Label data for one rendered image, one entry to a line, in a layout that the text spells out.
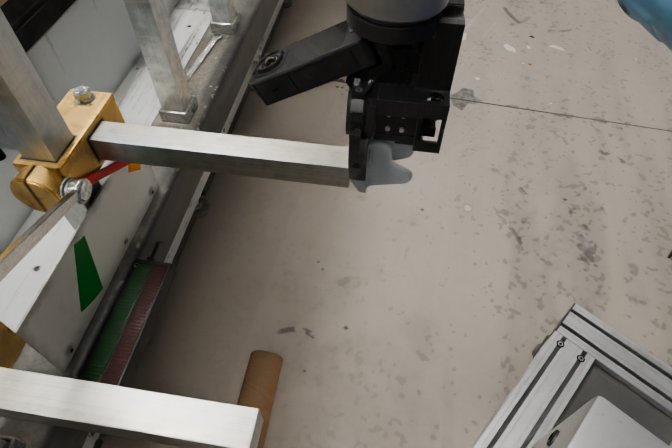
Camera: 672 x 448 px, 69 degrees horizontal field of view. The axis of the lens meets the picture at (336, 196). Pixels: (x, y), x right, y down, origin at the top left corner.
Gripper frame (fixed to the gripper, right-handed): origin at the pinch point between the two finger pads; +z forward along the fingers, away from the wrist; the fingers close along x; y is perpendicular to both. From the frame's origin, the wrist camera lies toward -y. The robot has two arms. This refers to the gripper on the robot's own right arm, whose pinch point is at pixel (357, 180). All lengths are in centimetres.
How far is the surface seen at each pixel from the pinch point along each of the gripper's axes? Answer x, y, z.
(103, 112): 2.2, -27.8, -3.8
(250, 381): 1, -22, 75
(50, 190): -8.4, -28.3, -3.1
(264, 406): -3, -18, 76
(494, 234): 58, 38, 83
